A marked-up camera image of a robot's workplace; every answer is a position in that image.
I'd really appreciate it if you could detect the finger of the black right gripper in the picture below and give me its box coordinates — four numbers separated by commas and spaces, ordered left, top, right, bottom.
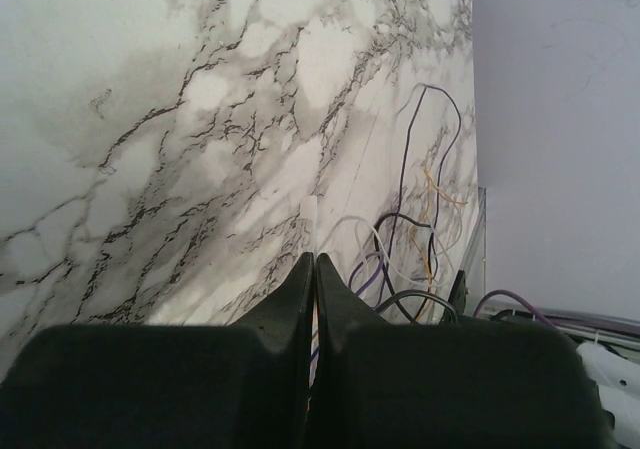
448, 270, 468, 319

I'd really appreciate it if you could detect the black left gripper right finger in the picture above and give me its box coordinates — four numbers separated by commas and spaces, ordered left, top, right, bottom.
308, 255, 615, 448

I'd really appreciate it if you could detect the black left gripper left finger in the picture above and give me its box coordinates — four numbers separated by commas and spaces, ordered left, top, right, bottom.
1, 253, 314, 448

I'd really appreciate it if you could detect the yellow wire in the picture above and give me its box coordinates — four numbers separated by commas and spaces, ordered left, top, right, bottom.
408, 166, 469, 323

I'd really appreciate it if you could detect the white zip tie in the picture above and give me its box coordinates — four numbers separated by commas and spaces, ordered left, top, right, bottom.
300, 195, 318, 256

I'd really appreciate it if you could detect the white wire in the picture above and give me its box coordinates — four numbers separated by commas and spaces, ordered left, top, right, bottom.
319, 216, 464, 290

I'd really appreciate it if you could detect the right aluminium frame rail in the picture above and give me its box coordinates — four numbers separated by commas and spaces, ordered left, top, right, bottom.
463, 187, 486, 316

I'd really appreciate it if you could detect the purple wire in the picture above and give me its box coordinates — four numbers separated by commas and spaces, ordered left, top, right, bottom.
348, 83, 464, 303

